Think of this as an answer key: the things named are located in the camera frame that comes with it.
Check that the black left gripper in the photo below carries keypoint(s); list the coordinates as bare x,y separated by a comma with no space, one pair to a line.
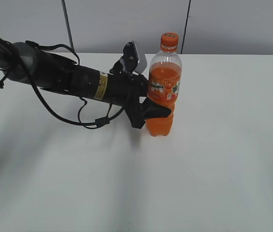
125,90

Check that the orange soda plastic bottle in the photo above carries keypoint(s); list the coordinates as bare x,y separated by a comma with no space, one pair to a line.
164,81

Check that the orange bottle cap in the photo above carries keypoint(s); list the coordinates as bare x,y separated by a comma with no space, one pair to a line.
169,39

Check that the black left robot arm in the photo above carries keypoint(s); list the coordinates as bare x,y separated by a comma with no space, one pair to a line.
38,66

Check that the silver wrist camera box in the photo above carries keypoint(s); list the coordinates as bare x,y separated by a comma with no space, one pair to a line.
133,59

